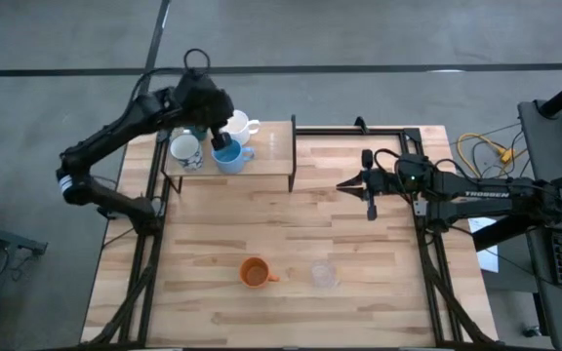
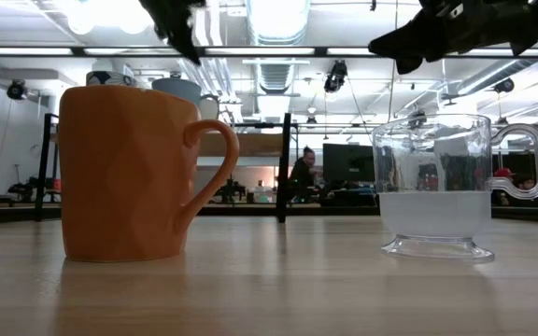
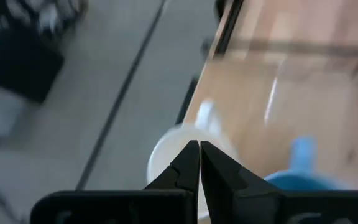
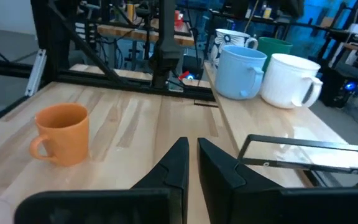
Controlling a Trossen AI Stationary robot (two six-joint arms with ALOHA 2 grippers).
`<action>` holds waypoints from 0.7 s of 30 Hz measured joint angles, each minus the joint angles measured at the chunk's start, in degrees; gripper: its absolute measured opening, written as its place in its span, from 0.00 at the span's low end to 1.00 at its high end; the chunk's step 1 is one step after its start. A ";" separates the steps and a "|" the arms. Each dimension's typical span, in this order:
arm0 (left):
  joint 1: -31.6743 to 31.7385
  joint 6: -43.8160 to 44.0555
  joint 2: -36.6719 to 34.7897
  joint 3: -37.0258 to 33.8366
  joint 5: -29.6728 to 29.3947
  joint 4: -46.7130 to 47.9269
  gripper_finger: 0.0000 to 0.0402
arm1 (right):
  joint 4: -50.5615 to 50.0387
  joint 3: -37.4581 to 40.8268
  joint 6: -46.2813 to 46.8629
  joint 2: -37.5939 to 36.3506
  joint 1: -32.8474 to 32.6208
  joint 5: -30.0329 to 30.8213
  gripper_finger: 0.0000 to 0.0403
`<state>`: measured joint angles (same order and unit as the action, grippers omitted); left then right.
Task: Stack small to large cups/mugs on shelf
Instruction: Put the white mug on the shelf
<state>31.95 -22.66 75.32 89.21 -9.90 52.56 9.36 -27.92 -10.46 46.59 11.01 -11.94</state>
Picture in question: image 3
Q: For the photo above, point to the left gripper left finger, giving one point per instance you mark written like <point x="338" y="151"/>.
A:
<point x="185" y="174"/>

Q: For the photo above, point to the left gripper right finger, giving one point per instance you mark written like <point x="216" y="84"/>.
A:
<point x="222" y="183"/>

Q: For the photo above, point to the white mug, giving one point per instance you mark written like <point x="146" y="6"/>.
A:
<point x="166" y="155"/>

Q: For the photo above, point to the light blue mug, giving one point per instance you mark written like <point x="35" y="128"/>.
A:
<point x="300" y="180"/>

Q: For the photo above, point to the dark blurred floor equipment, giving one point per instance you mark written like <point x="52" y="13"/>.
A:
<point x="20" y="62"/>

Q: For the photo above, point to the wooden shelf with black frame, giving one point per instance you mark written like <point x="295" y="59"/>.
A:
<point x="306" y="99"/>

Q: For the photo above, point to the black table frame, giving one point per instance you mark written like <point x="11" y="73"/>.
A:
<point x="228" y="25"/>

